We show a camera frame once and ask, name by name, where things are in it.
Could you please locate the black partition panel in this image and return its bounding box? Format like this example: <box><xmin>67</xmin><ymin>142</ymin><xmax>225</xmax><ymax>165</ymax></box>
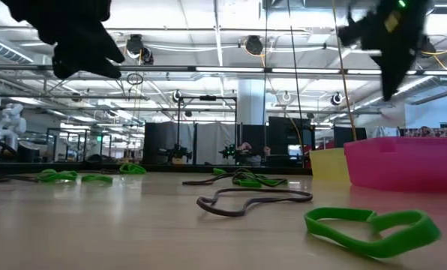
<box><xmin>142</xmin><ymin>121</ymin><xmax>195</xmax><ymax>166</ymax></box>

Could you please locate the black hanging cable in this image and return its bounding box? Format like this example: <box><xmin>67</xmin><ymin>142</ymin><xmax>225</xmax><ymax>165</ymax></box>
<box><xmin>286</xmin><ymin>0</ymin><xmax>306</xmax><ymax>168</ymax></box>

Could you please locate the black ceiling cable reel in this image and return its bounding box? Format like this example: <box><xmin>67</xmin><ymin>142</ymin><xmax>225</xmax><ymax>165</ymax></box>
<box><xmin>126</xmin><ymin>34</ymin><xmax>155</xmax><ymax>66</ymax></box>
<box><xmin>244</xmin><ymin>34</ymin><xmax>265</xmax><ymax>57</ymax></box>
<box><xmin>418</xmin><ymin>36</ymin><xmax>437</xmax><ymax>59</ymax></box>

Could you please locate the yellow hanging cable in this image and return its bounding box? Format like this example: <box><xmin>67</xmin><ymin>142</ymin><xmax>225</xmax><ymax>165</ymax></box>
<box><xmin>331</xmin><ymin>0</ymin><xmax>359</xmax><ymax>143</ymax></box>

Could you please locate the black metal rig frame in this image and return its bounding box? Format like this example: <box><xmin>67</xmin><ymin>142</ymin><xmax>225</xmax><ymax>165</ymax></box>
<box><xmin>175</xmin><ymin>94</ymin><xmax>240</xmax><ymax>166</ymax></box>

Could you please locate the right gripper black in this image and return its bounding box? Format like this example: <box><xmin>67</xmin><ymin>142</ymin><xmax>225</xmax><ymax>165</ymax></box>
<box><xmin>337</xmin><ymin>0</ymin><xmax>431</xmax><ymax>102</ymax></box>

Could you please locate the white humanoid robot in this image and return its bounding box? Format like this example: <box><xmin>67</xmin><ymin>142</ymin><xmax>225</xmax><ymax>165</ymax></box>
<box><xmin>0</xmin><ymin>103</ymin><xmax>28</xmax><ymax>152</ymax></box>

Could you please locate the black hanging cable ring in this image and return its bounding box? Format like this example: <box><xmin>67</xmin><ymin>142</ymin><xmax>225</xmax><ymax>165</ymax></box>
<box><xmin>126</xmin><ymin>71</ymin><xmax>145</xmax><ymax>87</ymax></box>

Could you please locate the colourful patterned board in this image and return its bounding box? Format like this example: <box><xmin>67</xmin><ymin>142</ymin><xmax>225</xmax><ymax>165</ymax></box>
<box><xmin>398</xmin><ymin>127</ymin><xmax>447</xmax><ymax>139</ymax></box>

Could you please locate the long ceiling light bar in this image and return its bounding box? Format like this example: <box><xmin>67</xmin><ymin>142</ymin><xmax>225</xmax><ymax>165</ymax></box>
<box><xmin>0</xmin><ymin>64</ymin><xmax>447</xmax><ymax>77</ymax></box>

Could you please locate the black rubber band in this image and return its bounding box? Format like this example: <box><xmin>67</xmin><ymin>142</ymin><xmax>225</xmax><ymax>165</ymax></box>
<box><xmin>0</xmin><ymin>173</ymin><xmax>41</xmax><ymax>184</ymax></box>
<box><xmin>196</xmin><ymin>187</ymin><xmax>314</xmax><ymax>218</ymax></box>
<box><xmin>181</xmin><ymin>172</ymin><xmax>247</xmax><ymax>187</ymax></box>

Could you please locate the red plastic basket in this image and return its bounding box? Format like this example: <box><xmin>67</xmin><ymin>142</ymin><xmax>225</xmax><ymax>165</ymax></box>
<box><xmin>343</xmin><ymin>136</ymin><xmax>447</xmax><ymax>194</ymax></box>

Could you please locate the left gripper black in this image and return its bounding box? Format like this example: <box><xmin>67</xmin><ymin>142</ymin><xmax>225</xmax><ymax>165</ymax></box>
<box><xmin>0</xmin><ymin>0</ymin><xmax>127</xmax><ymax>80</ymax></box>

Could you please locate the yellow plastic basket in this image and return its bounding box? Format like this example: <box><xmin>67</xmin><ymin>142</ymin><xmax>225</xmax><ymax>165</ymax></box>
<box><xmin>308</xmin><ymin>147</ymin><xmax>352</xmax><ymax>187</ymax></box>

